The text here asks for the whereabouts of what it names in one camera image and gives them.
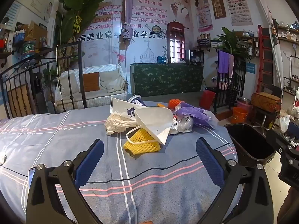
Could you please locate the white crumpled tissue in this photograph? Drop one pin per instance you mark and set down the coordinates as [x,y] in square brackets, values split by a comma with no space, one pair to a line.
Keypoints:
[2,159]

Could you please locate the yellow foam fruit net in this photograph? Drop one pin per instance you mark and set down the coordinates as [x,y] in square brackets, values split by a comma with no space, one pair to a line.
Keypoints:
[140,144]

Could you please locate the orange plastic bucket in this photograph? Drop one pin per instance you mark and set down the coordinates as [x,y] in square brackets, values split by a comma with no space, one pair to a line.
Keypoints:
[239,115]

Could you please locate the brown building wall poster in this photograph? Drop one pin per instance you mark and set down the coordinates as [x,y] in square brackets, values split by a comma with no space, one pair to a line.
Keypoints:
[217,2]

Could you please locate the red ladder shelf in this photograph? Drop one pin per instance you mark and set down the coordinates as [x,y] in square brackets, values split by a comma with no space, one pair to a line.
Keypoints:
[265,58]

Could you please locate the white wicker swing sofa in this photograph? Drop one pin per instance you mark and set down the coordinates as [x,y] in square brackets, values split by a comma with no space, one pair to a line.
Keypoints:
[93,100]

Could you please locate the large printed wall banner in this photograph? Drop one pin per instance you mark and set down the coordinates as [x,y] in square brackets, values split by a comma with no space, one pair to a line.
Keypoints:
[149,28]

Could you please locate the beige paper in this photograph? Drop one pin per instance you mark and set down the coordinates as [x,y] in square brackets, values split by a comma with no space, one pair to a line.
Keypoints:
[116,123]

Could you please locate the pink towel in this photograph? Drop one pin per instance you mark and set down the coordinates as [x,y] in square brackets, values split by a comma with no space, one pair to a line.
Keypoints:
[231,65]

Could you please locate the cardboard box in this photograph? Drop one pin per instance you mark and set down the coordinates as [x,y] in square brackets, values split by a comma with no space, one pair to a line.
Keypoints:
[36,31]

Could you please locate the green patterned cabinet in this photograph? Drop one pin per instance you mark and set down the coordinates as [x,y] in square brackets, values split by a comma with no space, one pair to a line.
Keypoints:
[165,80]

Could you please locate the blue wall sign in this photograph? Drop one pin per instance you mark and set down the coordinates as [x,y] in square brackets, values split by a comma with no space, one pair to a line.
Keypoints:
[250,68]

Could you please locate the white cushion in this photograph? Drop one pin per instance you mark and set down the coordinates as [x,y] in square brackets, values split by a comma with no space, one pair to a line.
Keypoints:
[69,84]

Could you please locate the red bin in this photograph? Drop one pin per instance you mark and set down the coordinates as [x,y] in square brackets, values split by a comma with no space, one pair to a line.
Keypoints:
[206,99]

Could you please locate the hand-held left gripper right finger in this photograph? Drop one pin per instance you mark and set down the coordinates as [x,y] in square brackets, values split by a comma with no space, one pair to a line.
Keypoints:
[209,161]

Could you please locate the small black display box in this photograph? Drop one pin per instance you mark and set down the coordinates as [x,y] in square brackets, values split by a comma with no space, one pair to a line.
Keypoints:
[196,56]

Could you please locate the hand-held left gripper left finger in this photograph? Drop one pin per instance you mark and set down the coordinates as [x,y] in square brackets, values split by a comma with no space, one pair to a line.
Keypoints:
[90,163]

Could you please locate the beige cushion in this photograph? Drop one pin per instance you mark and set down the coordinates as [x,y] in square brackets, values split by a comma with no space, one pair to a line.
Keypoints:
[112,81]

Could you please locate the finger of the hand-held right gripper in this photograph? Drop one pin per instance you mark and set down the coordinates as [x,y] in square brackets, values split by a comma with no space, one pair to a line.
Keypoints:
[276,138]

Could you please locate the clear plastic bag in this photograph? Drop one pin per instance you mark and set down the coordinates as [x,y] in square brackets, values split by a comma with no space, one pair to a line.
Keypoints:
[184,124]

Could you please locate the eyebrow chart wall poster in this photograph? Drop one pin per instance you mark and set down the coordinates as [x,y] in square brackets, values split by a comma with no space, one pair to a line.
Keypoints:
[237,4]

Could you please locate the black metal railing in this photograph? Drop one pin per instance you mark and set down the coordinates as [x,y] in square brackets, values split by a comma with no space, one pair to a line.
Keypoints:
[233,91]

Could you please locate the black trash bin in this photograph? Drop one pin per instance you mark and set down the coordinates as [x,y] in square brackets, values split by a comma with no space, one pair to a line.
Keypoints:
[247,144]

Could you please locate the orange foam fruit net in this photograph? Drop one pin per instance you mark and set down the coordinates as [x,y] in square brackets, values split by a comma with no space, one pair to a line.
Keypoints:
[174,103]

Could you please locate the green paint bucket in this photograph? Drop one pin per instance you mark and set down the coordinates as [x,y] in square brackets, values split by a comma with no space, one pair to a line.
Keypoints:
[29,50]

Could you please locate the pink wash basin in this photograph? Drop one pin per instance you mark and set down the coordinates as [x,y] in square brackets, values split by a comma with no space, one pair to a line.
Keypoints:
[222,82]

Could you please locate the red telephone booth cabinet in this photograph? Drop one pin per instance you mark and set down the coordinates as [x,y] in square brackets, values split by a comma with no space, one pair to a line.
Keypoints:
[175,42]

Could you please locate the purple plastic bag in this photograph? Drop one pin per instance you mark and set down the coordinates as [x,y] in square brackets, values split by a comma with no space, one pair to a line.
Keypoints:
[196,115]

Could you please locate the green potted plant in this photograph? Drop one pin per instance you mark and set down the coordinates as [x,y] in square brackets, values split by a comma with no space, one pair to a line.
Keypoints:
[233,44]

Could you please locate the white hanging apron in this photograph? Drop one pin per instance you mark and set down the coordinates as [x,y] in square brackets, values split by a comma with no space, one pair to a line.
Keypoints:
[276,51]

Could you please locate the woven top stool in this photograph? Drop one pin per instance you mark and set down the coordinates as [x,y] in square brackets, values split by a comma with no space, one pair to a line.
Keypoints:
[266,101]

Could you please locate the blue yogurt cup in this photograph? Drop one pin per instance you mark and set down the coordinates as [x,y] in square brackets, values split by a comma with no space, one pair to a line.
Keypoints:
[137,101]

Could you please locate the black metal bed frame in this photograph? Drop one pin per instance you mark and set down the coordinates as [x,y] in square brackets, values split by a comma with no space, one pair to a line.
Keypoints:
[23,72]

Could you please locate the purple towel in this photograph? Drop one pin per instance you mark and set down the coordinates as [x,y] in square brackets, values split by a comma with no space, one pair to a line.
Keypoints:
[223,61]

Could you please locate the blue bag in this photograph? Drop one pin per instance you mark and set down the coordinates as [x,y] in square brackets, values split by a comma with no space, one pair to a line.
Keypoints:
[162,60]

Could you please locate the pink wall poster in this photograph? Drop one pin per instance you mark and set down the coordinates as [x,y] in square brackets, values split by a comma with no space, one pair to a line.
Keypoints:
[203,9]

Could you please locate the hanging purple umbrella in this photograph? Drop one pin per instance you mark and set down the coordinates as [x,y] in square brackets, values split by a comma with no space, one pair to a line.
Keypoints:
[127,16]

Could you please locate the striped wall organizer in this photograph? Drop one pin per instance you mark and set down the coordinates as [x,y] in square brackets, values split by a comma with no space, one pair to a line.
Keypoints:
[203,42]

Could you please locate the white paper bag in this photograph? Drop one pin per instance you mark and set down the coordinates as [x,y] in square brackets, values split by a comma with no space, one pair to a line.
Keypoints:
[151,119]

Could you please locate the blue white wall poster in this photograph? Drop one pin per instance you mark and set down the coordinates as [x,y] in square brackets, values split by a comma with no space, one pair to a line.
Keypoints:
[42,0]

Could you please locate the pink plastic bucket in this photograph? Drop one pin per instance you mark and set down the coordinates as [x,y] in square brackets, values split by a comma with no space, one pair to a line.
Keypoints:
[244,102]

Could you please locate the wooden wall shelves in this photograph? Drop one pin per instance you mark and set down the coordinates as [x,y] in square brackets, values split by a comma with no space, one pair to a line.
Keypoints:
[289,39]

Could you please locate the orange cushion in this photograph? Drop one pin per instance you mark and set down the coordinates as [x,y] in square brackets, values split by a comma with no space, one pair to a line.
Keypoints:
[91,82]

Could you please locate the large banana plant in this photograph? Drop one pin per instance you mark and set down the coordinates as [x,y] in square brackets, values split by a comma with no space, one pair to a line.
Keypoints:
[81,2]

